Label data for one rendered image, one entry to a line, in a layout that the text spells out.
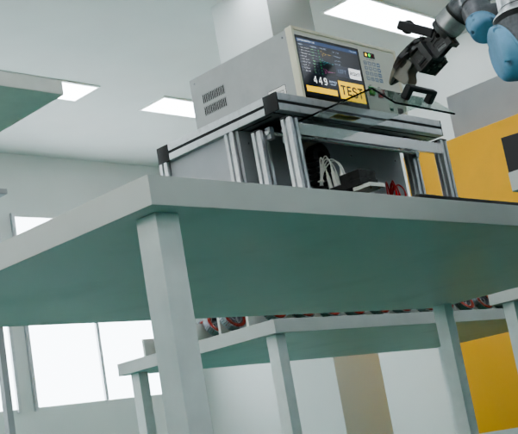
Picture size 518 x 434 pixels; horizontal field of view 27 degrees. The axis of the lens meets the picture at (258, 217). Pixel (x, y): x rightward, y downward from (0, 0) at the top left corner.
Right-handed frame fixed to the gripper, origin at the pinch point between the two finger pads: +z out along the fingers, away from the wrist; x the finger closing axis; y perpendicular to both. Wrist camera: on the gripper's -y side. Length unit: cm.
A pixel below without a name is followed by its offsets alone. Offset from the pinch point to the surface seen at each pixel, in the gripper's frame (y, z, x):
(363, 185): 28.9, 11.7, -23.7
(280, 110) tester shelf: 8.7, 9.2, -41.3
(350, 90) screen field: -1.2, 7.2, -9.5
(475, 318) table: 0, 115, 180
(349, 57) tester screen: -10.1, 3.1, -6.9
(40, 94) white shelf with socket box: -14, 33, -86
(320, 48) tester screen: -10.7, 2.8, -18.6
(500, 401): -5, 210, 326
